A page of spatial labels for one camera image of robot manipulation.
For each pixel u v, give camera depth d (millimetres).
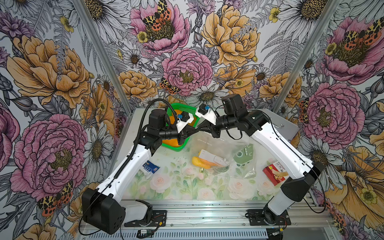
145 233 722
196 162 876
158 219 739
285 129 931
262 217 688
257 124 483
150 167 885
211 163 813
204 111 559
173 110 568
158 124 573
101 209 382
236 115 523
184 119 582
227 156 941
